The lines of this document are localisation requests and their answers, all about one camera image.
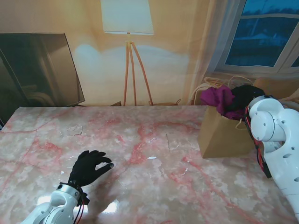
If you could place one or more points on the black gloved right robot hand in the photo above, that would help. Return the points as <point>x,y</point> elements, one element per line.
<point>243,96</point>

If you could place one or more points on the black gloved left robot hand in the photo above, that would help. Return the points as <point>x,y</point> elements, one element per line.
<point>90,168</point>

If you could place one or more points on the magenta purple shorts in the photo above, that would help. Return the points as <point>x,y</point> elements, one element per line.
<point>219,100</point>

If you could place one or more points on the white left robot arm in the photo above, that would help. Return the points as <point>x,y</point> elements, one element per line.
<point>56,205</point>

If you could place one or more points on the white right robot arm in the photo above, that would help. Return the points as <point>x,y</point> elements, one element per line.
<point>273,140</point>

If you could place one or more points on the kraft paper bag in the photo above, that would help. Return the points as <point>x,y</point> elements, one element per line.
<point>222,137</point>

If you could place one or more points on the beige knitted cushion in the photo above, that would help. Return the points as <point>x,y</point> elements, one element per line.
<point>212,82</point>

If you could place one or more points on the beige armchair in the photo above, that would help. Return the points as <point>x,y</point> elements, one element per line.
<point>280,86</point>

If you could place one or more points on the white framed window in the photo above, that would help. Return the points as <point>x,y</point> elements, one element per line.
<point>257,42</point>

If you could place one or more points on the sheer cream curtain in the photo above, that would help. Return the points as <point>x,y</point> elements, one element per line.
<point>210,46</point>

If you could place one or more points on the dark flat screen television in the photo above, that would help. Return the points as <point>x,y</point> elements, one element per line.
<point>35,70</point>

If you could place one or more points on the white shade tripod floor lamp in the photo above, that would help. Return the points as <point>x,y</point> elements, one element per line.
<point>127,16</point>

